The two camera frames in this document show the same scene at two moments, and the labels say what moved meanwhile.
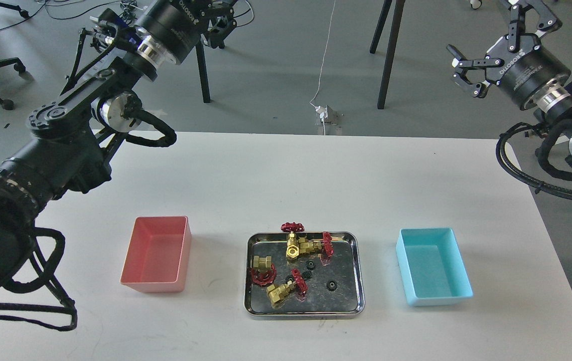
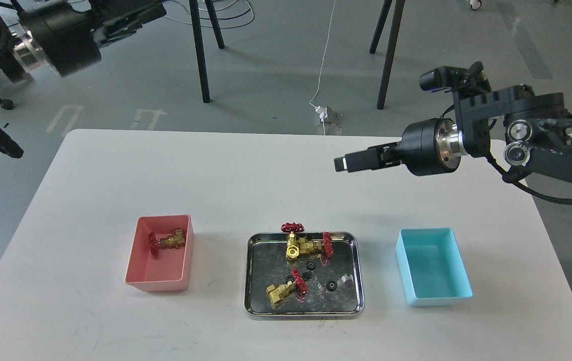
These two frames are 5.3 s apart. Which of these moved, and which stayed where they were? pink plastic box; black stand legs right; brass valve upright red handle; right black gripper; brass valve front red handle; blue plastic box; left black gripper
Moved: right black gripper; left black gripper
Stayed: black stand legs right; pink plastic box; brass valve front red handle; blue plastic box; brass valve upright red handle
